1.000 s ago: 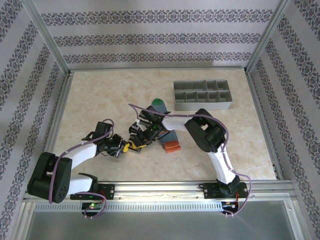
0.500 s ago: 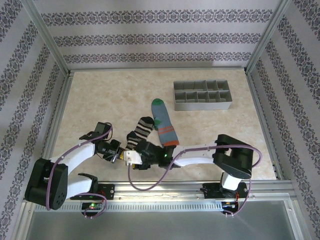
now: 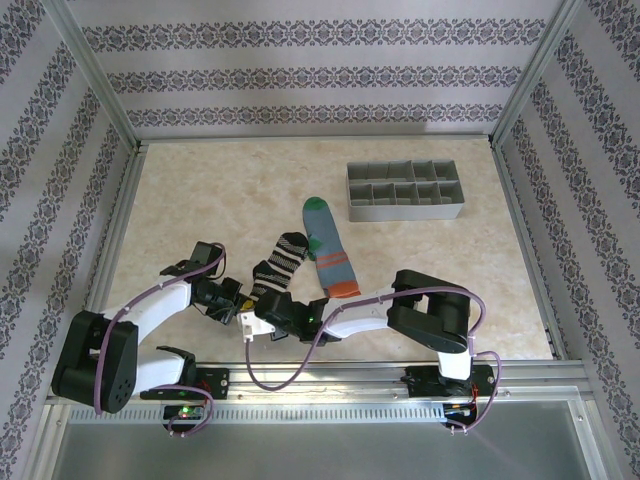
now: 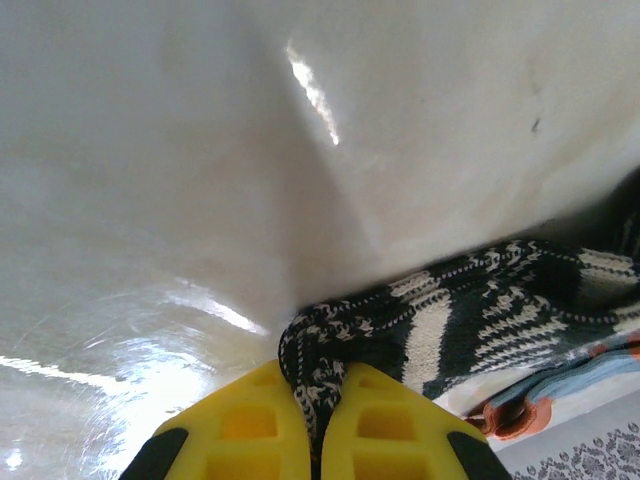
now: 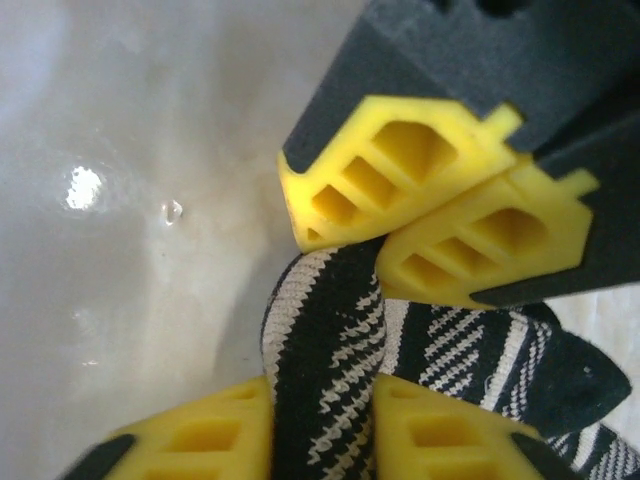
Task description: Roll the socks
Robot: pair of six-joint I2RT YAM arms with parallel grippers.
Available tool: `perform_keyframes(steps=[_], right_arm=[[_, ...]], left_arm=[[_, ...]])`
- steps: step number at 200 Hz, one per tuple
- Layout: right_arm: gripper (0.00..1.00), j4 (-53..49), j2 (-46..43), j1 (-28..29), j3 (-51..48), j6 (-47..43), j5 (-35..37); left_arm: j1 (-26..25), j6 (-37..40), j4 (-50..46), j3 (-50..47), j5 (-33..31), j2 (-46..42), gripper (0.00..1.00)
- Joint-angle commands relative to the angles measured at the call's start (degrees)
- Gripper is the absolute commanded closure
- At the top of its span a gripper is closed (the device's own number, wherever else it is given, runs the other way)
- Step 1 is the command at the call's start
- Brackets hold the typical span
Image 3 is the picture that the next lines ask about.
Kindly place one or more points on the grey divided organizer box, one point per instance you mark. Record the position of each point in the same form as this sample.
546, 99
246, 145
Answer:
400, 212

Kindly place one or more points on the aluminium frame side rail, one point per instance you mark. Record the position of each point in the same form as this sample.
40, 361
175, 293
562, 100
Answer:
117, 220
529, 250

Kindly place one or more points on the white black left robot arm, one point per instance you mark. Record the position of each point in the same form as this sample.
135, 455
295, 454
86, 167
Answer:
160, 300

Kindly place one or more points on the aluminium mounting rail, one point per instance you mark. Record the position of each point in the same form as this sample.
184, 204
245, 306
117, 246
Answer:
325, 380

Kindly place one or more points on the grey green orange sock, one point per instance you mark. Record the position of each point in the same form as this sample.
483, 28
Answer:
325, 240

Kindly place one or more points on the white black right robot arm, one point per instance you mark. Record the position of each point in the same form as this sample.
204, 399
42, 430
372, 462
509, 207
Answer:
360, 320

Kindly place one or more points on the black white striped sock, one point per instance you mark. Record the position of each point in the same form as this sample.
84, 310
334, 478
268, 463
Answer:
280, 260

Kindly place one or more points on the aluminium frame crossbar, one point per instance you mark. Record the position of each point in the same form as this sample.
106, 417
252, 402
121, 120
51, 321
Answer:
315, 138

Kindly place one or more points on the aluminium frame post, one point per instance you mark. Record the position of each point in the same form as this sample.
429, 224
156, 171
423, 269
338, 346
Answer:
101, 80
536, 70

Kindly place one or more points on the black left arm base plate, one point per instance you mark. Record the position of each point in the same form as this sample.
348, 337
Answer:
217, 382

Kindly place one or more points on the grey metal panel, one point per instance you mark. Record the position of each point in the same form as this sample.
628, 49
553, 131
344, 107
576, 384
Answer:
320, 450

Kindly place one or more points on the controller board with green light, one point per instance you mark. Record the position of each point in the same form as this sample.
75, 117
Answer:
185, 412

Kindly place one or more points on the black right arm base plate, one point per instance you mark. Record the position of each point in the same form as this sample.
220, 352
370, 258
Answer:
417, 372

